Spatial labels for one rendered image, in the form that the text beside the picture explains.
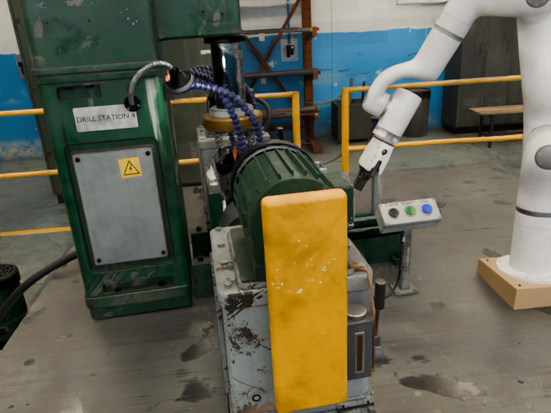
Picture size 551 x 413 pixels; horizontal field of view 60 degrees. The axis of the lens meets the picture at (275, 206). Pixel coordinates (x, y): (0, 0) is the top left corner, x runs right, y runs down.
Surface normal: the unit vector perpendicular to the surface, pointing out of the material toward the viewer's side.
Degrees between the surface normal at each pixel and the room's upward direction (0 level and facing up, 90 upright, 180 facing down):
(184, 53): 90
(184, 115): 90
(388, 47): 90
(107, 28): 90
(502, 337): 0
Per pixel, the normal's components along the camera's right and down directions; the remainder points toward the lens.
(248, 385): 0.18, 0.35
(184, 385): -0.05, -0.93
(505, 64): -0.18, 0.37
